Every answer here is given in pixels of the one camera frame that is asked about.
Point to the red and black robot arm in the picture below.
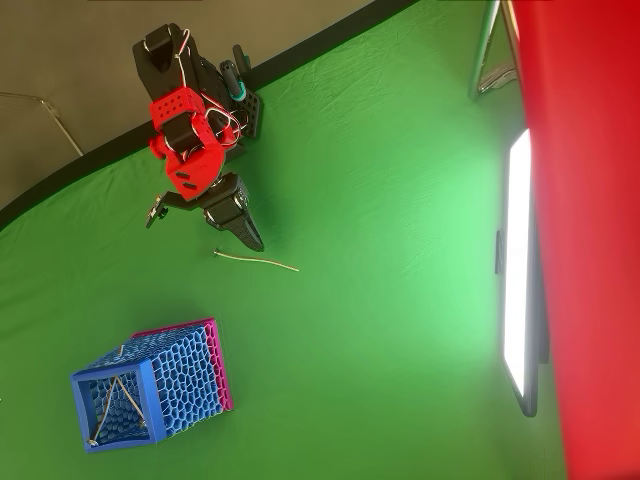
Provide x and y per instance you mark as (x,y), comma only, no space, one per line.
(175,107)

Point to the blue and pink mesh basket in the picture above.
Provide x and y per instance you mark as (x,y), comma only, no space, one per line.
(185,380)

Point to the green cloth with black edge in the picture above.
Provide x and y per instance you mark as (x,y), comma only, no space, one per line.
(350,250)

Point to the black LED light panel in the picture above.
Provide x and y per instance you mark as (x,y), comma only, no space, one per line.
(517,250)

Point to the chrome tube stand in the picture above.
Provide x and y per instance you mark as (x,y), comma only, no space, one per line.
(482,50)

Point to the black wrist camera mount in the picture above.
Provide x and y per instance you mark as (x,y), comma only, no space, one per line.
(167,199)

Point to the red camera holder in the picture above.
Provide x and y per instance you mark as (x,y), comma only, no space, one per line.
(600,200)

